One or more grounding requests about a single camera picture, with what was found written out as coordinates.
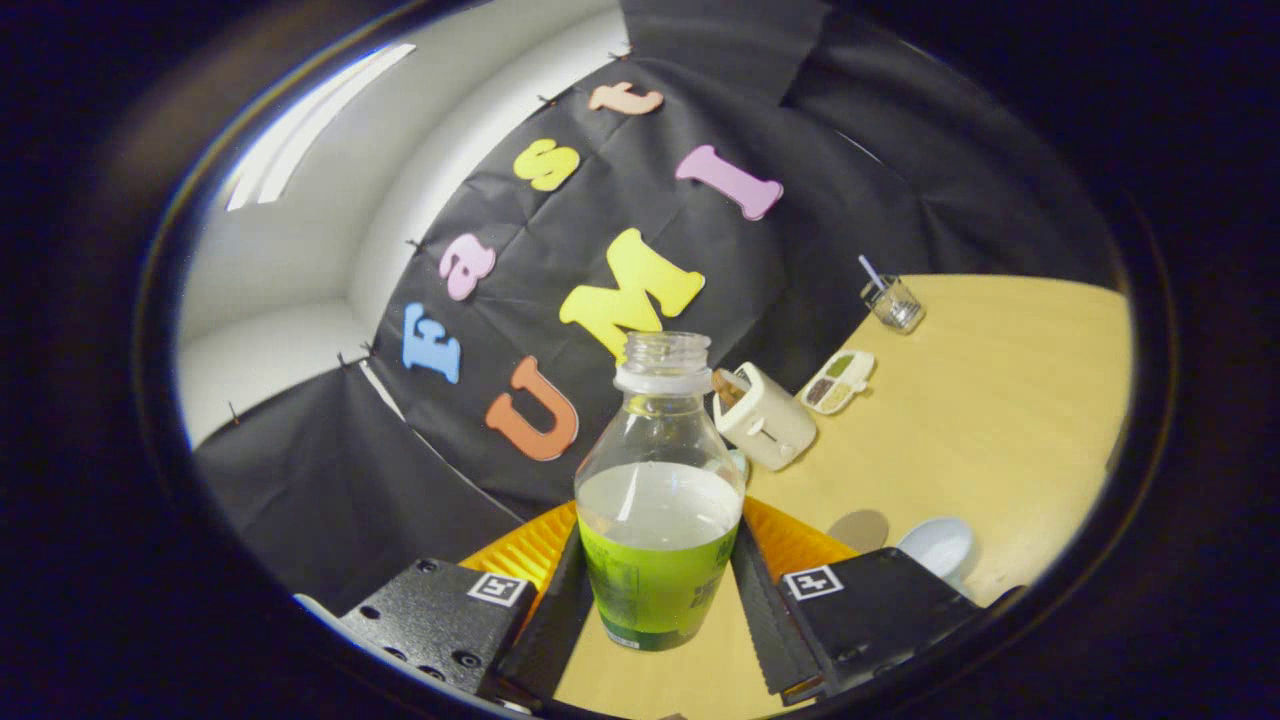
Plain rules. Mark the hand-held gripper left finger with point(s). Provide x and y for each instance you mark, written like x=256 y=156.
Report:
x=550 y=640

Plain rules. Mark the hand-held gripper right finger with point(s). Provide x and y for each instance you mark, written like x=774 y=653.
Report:
x=770 y=630

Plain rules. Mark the clear juice bottle green label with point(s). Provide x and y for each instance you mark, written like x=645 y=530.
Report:
x=655 y=590

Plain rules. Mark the round brown coaster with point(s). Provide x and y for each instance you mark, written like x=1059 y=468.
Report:
x=860 y=530

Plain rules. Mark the pale blue cup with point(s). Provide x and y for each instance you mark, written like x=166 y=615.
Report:
x=940 y=545

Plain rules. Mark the pale green plate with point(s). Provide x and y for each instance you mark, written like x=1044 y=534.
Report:
x=741 y=465

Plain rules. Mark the white toaster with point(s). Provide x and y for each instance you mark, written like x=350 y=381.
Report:
x=772 y=425

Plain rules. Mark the white divided dish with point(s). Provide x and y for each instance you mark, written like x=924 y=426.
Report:
x=838 y=382

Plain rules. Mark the wooden table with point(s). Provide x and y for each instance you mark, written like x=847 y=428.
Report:
x=980 y=420

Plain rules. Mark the white straw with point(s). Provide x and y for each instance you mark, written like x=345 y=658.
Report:
x=870 y=270

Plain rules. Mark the black backdrop cloth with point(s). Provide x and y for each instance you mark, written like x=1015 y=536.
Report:
x=520 y=265

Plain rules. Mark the long ceiling light panel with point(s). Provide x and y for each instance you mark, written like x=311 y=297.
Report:
x=310 y=125

